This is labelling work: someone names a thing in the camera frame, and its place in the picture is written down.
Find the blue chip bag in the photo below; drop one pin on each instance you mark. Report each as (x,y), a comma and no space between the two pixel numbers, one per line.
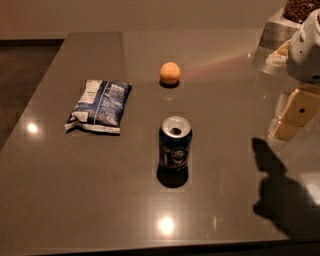
(100,108)

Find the dark blue pepsi can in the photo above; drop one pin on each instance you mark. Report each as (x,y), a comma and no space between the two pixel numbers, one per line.
(175,135)

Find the jar of dark snacks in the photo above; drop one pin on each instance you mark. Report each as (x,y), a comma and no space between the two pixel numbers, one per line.
(298,10)

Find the orange fruit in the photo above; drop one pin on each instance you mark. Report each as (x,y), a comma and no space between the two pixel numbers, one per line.
(169,73)

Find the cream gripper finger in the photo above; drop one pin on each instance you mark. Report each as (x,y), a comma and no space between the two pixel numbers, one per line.
(294,110)
(279,56)

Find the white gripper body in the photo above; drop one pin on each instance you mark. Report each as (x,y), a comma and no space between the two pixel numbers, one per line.
(304,56)

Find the metal dispenser base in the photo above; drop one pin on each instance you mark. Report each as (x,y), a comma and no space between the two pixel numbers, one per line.
(277,30)

